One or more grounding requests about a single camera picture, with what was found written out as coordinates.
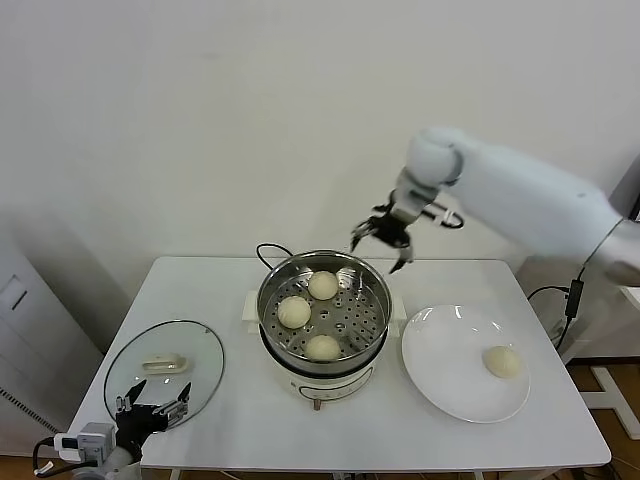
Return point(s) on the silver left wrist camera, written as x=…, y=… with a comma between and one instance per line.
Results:
x=95, y=437

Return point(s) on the white round plate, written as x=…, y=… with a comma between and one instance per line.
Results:
x=450, y=360

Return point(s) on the white cabinet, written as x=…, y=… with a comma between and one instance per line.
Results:
x=30, y=350

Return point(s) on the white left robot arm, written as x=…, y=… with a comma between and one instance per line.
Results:
x=117, y=462

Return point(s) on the grey computer monitor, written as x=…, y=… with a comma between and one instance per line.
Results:
x=627, y=185

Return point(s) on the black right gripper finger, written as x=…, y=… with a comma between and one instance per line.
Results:
x=406, y=254
x=360, y=234

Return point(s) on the perforated steel steamer basket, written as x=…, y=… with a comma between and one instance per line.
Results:
x=360, y=325

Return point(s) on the cream electric cooker pot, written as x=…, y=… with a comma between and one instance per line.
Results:
x=325, y=385

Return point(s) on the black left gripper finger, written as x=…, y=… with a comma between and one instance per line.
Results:
x=179, y=409
x=131, y=399

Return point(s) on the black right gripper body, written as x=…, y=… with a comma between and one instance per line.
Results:
x=389, y=229

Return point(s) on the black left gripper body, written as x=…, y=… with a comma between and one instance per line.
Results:
x=137, y=424

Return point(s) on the white steamed baozi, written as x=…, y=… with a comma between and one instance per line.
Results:
x=322, y=347
x=322, y=285
x=501, y=361
x=293, y=312

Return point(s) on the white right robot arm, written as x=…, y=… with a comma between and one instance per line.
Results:
x=525, y=190

